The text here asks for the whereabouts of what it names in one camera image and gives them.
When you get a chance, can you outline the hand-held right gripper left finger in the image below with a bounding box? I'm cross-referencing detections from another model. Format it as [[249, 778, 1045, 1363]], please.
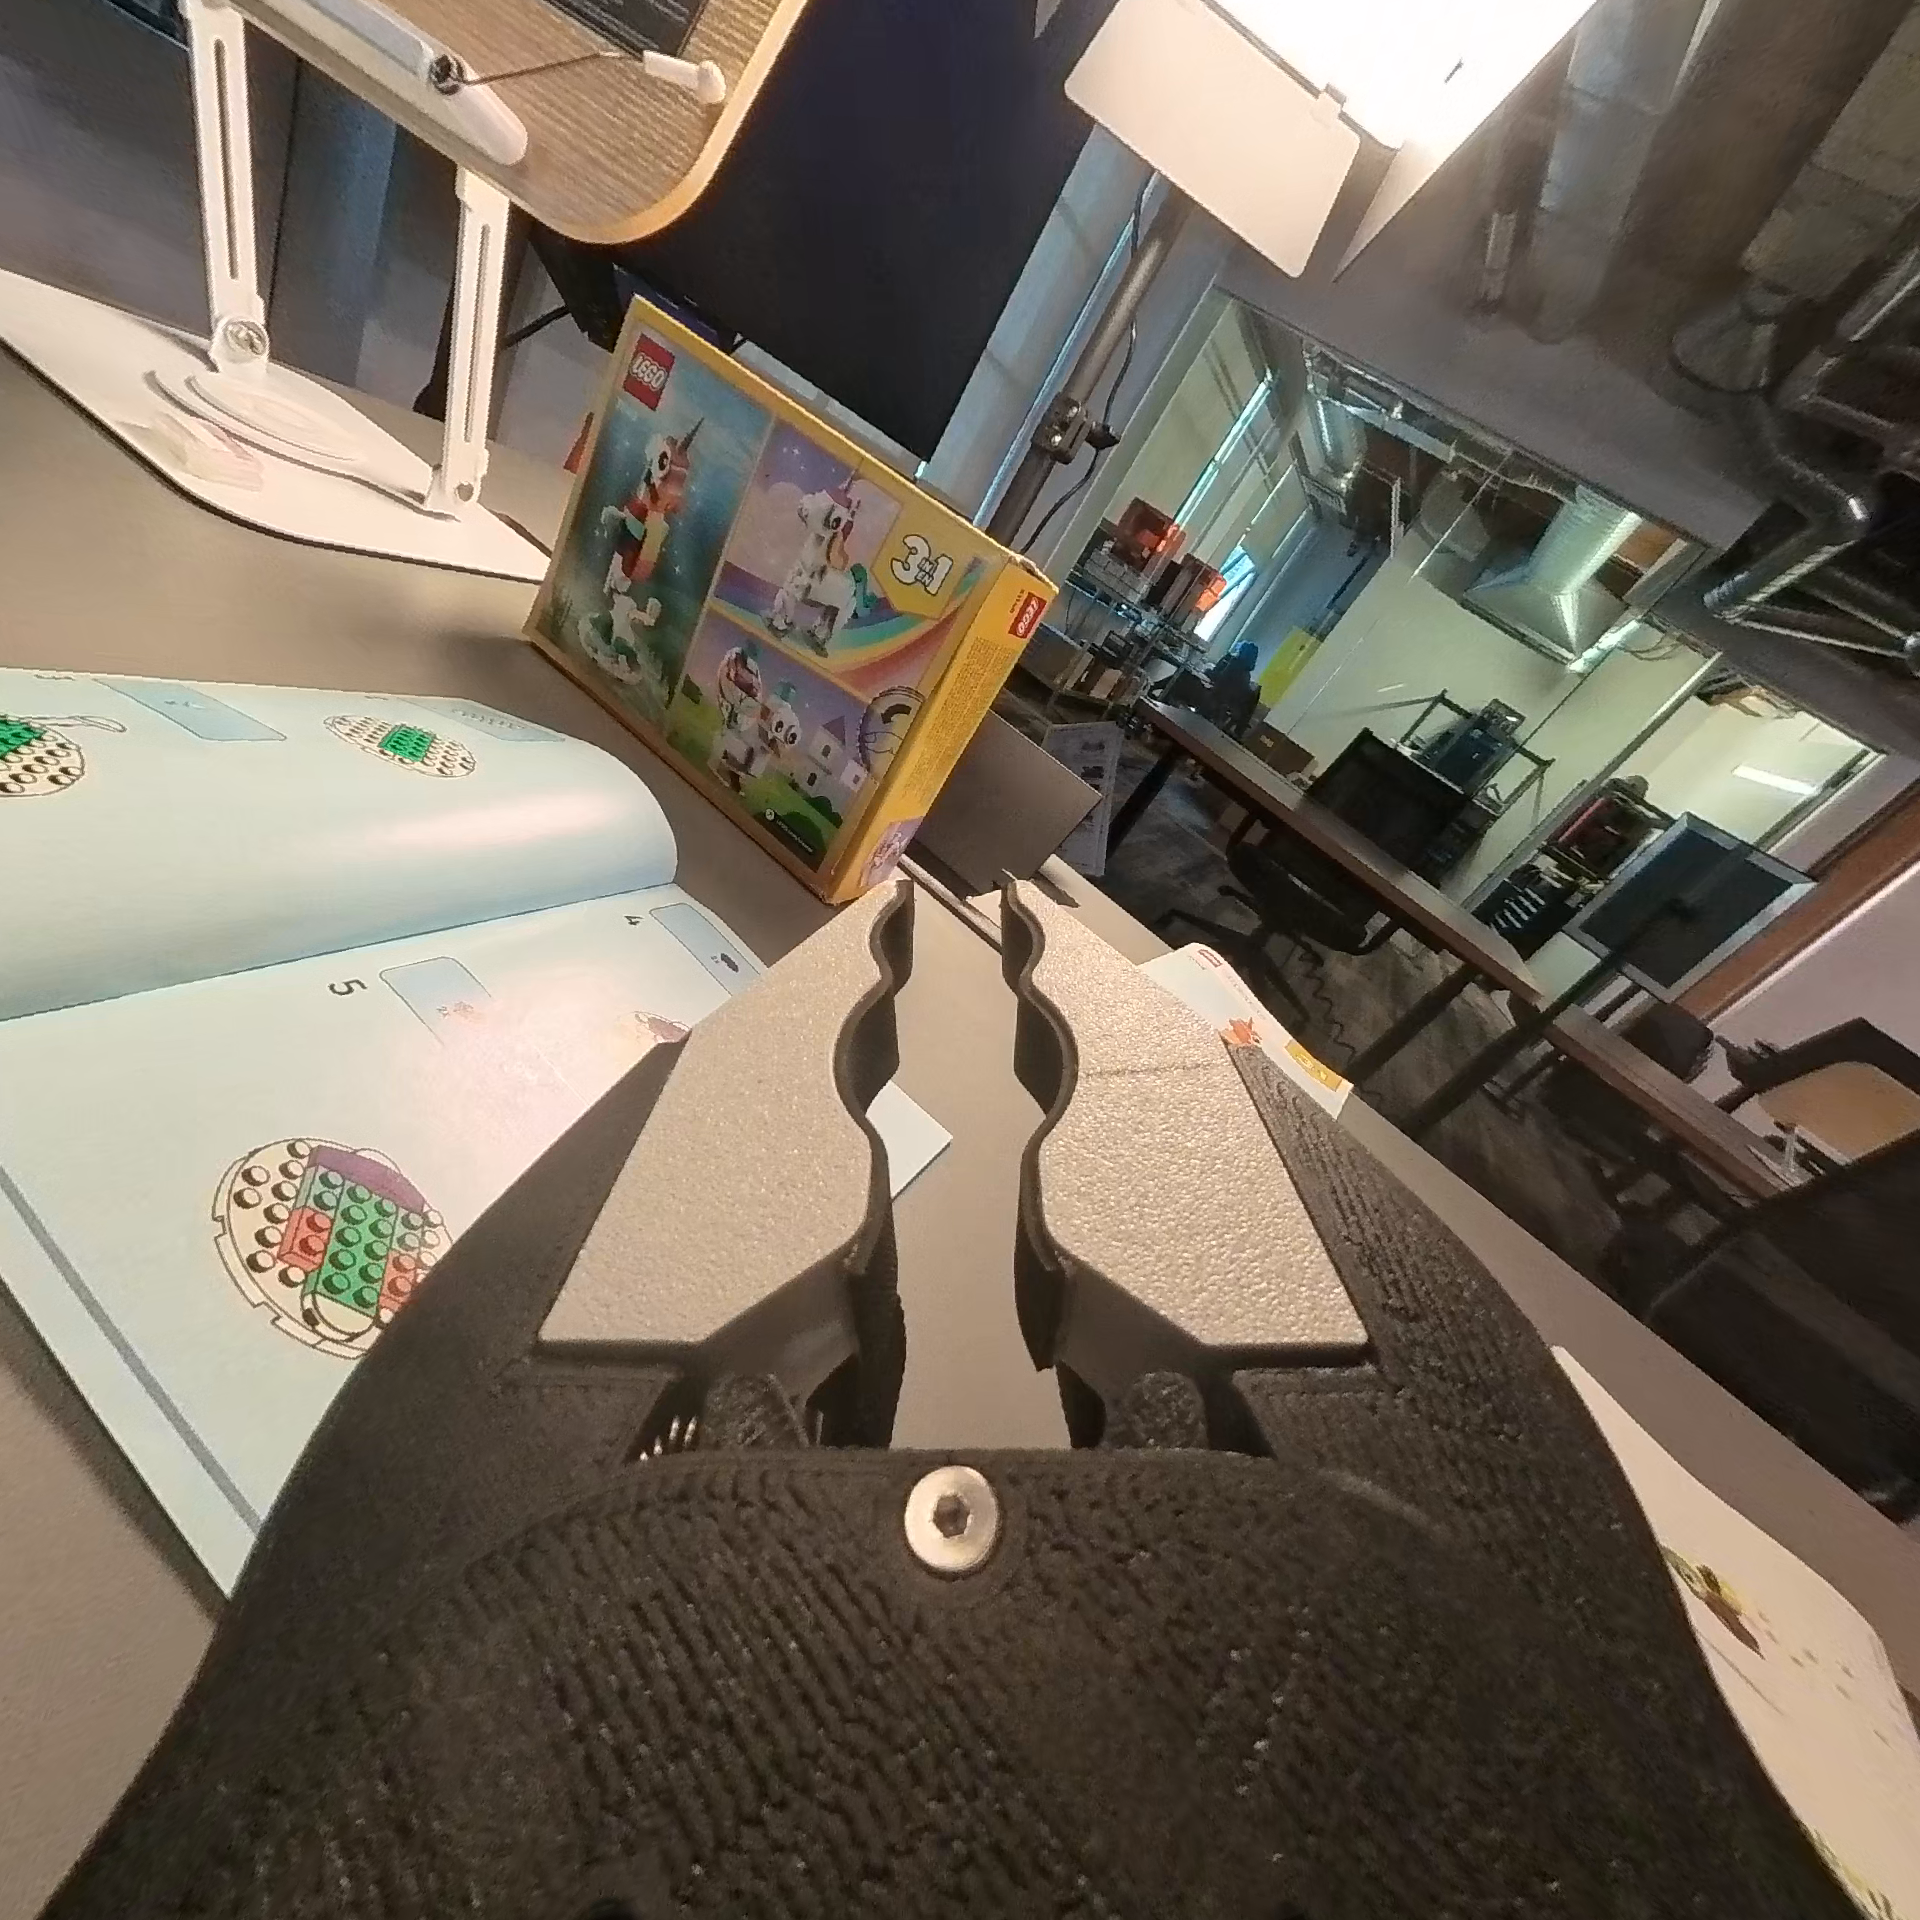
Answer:
[[533, 880, 915, 1361]]

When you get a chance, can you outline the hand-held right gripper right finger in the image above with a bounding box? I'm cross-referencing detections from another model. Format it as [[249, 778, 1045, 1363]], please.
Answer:
[[998, 882, 1372, 1375]]

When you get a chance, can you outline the white instruction leaflet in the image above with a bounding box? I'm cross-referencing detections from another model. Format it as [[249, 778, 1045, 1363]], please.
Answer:
[[1143, 941, 1355, 1120]]

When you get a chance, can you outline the black office chair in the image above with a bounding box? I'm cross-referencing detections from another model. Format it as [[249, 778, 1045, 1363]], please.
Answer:
[[1221, 818, 1404, 976]]

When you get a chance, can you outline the long wooden table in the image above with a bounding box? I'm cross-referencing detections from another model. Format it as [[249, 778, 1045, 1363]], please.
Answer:
[[1127, 698, 1802, 1202]]

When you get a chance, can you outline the light blue instruction booklet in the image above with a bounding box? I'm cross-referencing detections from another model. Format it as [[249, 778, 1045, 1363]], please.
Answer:
[[0, 667, 953, 1594]]

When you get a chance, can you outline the yellow unicorn toy box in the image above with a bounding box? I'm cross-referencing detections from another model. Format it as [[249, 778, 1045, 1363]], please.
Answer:
[[523, 294, 1060, 904]]

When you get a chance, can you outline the grey computer monitor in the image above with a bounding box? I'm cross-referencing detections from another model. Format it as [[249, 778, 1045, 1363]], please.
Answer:
[[1559, 812, 1819, 1004]]

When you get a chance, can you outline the white paper sheet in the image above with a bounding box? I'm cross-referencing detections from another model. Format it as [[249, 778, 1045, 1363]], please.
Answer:
[[1551, 1345, 1920, 1920]]

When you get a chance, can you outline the black tripod stand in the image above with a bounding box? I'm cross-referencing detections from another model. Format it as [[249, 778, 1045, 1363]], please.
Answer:
[[990, 194, 1172, 578]]

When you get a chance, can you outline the white tablet stand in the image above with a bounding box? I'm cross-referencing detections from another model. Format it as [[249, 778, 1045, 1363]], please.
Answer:
[[0, 0, 551, 582]]

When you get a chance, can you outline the round wooden tabletop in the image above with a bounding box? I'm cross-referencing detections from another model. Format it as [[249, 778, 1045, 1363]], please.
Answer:
[[225, 0, 811, 245]]

